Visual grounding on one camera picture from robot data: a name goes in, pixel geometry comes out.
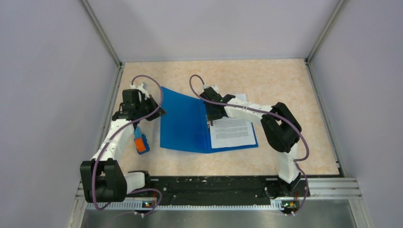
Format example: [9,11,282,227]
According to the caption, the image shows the white printed paper files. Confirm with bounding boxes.
[209,93,257,150]

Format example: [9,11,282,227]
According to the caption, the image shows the blue plastic folder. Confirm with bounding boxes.
[159,86,259,154]

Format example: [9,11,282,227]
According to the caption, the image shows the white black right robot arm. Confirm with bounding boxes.
[200,86,302,196]

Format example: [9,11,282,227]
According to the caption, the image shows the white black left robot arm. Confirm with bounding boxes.
[80,88,166,203]

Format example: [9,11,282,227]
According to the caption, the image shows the blue orange stapler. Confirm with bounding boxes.
[134,126,150,154]

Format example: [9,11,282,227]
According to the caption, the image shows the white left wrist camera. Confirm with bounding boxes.
[136,82,149,97]

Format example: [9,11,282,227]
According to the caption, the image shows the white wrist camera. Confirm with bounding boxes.
[203,85,219,93]
[136,82,149,97]

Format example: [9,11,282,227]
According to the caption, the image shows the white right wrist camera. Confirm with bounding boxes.
[203,85,219,93]

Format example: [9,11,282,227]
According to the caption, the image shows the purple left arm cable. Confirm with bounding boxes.
[91,75,164,215]

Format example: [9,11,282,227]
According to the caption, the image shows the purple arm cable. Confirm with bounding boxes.
[189,74,310,215]
[91,75,164,215]

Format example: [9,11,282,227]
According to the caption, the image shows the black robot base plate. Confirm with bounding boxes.
[127,176,310,207]

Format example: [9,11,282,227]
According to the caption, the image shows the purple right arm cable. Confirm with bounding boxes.
[189,74,310,215]

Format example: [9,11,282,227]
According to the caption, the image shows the white slotted cable duct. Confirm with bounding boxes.
[105,199,284,211]

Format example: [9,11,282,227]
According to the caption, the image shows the aluminium frame rail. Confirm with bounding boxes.
[75,178,363,200]

